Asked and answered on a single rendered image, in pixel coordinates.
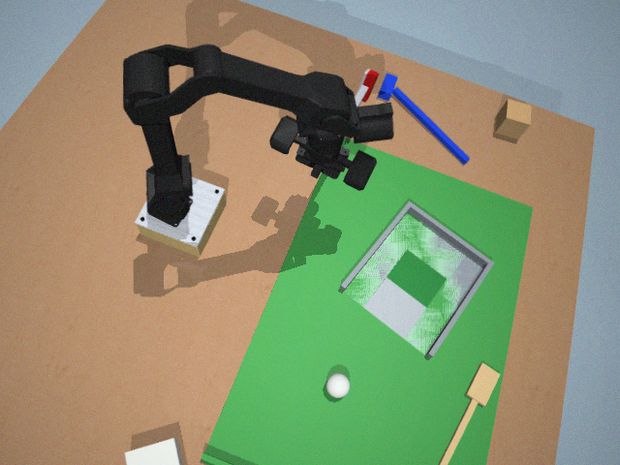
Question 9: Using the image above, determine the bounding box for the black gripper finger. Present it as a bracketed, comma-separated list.
[295, 154, 316, 168]
[322, 168, 341, 179]

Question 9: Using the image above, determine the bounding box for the white golf ball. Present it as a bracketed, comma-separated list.
[326, 373, 350, 398]

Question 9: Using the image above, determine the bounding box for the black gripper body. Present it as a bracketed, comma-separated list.
[269, 115, 377, 191]

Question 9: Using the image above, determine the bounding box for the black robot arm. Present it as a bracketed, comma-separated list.
[123, 44, 394, 228]

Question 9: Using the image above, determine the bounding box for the green putting mat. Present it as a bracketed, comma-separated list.
[205, 138, 533, 465]

